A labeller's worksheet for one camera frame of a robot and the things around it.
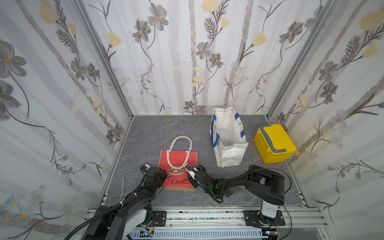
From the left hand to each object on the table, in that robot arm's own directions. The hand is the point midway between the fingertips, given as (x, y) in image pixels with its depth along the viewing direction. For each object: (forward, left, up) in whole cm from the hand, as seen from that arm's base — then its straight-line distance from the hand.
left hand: (168, 168), depth 90 cm
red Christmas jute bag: (+5, -3, -1) cm, 6 cm away
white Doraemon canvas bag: (+24, -41, -2) cm, 47 cm away
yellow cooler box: (+8, -63, +13) cm, 64 cm away
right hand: (-2, -13, +4) cm, 14 cm away
